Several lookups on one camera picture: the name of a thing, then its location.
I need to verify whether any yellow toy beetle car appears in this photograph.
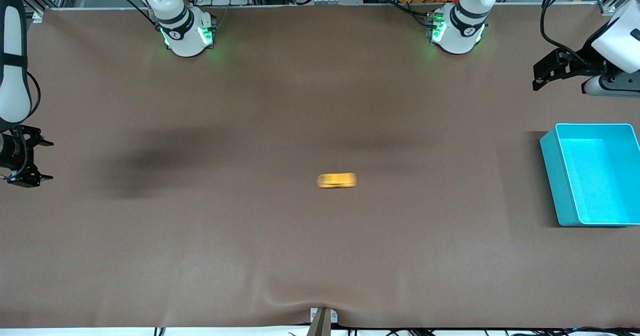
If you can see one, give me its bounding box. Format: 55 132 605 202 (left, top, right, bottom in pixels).
317 173 358 189

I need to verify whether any teal plastic storage bin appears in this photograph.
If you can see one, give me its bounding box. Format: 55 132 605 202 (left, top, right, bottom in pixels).
539 123 640 227

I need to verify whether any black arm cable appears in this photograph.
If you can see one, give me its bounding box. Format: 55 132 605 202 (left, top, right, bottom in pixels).
540 0 601 65
22 70 42 126

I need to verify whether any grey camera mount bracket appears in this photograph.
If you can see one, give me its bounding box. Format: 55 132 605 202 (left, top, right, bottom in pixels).
309 307 339 336

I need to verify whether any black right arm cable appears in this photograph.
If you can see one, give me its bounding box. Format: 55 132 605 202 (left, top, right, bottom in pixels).
22 70 42 126

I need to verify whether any brown table mat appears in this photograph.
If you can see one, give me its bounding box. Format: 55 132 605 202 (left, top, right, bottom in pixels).
0 3 640 329

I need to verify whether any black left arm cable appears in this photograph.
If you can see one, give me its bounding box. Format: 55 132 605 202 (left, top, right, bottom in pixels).
540 0 601 65

